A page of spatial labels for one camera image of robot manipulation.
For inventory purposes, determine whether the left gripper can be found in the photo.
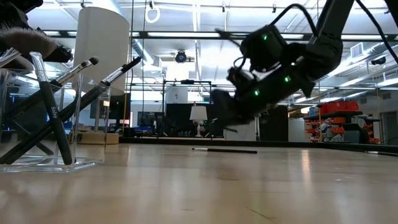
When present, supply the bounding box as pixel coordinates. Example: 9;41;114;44
0;0;43;30

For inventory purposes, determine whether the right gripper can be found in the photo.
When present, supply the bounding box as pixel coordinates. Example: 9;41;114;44
211;67;275;133

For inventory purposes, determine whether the thin black makeup brush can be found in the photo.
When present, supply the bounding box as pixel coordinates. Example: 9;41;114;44
191;147;258;154
30;52;76;166
0;56;142;165
12;121;55;156

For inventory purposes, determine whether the fluffy head makeup brush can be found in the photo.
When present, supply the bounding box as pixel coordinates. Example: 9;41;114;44
0;26;74;71

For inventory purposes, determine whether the round head makeup brush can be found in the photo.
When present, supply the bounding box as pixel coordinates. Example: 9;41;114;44
0;55;100;125

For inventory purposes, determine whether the small white table lamp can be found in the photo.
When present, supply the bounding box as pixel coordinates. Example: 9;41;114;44
189;105;208;138

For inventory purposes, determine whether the black partition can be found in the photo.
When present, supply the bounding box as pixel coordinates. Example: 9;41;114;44
164;103;224;138

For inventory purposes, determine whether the white numbered sign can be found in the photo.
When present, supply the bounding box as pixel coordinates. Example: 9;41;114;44
165;86;188;105

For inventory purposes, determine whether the white shade wooden base lamp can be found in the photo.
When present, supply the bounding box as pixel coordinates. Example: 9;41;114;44
70;6;131;146

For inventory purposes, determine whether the shelf with orange bins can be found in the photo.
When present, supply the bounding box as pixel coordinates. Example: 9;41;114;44
303;101;381;144

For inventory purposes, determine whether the clear plastic pouch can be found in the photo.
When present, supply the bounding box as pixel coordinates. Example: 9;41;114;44
0;68;112;174

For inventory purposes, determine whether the black aluminium table frame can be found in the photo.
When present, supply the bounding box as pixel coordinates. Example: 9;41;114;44
119;136;398;154

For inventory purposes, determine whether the hanging black camera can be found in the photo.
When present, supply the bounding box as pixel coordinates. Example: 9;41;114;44
175;50;188;64

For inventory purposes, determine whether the white cable loop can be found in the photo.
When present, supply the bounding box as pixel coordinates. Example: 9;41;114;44
145;1;161;24

